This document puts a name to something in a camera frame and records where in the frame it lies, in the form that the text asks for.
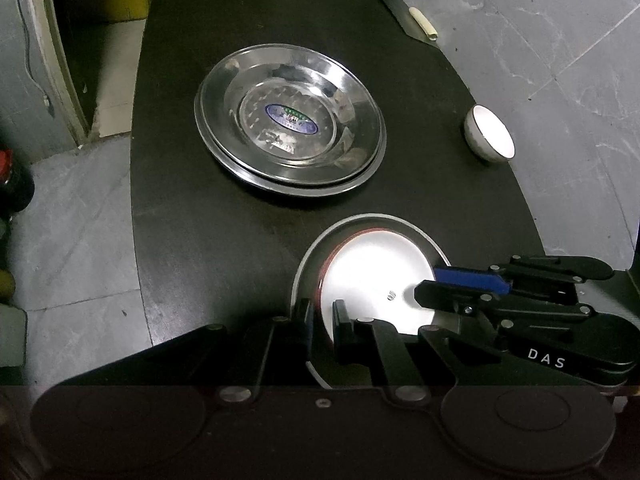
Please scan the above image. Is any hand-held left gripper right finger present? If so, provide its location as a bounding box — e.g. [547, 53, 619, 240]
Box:
[331, 299, 502, 403]

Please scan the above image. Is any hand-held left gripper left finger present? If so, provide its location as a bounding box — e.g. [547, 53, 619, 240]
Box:
[75, 300, 317, 403]

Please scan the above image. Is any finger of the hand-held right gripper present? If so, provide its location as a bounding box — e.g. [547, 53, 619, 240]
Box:
[414, 280, 597, 335]
[434, 255, 615, 295]

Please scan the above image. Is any deep steel bowl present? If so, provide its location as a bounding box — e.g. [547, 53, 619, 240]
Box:
[289, 213, 454, 390]

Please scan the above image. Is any white ceramic bowl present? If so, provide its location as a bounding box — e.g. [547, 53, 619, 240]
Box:
[319, 229, 440, 347]
[462, 103, 516, 164]

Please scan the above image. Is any medium steel plate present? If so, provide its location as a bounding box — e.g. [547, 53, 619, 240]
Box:
[196, 55, 385, 190]

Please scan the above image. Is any small steel plate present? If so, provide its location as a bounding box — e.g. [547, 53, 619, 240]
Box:
[199, 43, 382, 184]

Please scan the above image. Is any cream handled knife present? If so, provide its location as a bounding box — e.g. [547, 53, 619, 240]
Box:
[372, 0, 439, 49]

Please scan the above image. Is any thin grey wall cable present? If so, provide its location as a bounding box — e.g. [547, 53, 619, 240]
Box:
[14, 0, 54, 117]

